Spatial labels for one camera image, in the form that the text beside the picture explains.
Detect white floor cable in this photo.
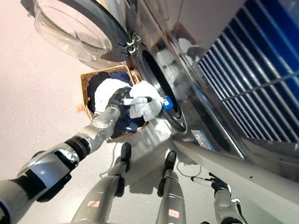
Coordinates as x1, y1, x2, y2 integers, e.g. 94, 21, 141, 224
175, 160, 204, 179
100, 141, 119, 180

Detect silver left robot leg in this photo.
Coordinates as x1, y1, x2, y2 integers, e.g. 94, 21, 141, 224
71, 136, 134, 224

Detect dryer vent grille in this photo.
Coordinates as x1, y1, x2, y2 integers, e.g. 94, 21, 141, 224
190, 0, 299, 145

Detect round glass washer door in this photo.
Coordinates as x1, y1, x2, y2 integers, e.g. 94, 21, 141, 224
4, 0, 143, 71

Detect silver robot leg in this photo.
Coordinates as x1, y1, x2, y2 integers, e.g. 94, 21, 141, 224
71, 136, 134, 224
152, 149, 199, 224

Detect silver right robot leg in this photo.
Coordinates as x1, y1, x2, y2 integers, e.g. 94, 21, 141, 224
152, 149, 199, 224

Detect front-load washing machine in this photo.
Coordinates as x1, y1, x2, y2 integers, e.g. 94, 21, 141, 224
157, 0, 299, 178

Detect grey appliance side panel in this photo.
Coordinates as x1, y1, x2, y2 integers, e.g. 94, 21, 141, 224
163, 139, 299, 223

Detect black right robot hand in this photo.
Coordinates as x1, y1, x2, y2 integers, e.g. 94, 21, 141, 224
189, 170, 232, 194

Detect white garment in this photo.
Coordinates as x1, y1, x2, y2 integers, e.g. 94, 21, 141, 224
92, 74, 176, 125

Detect navy blue garment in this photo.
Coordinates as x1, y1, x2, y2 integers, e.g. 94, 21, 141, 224
81, 66, 155, 143

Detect wicker laundry basket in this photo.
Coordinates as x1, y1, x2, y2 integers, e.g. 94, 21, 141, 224
71, 58, 158, 148

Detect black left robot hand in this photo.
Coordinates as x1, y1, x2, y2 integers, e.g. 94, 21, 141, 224
106, 83, 155, 117

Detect blue washer label sticker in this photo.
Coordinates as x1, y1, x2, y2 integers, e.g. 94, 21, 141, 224
190, 129, 218, 152

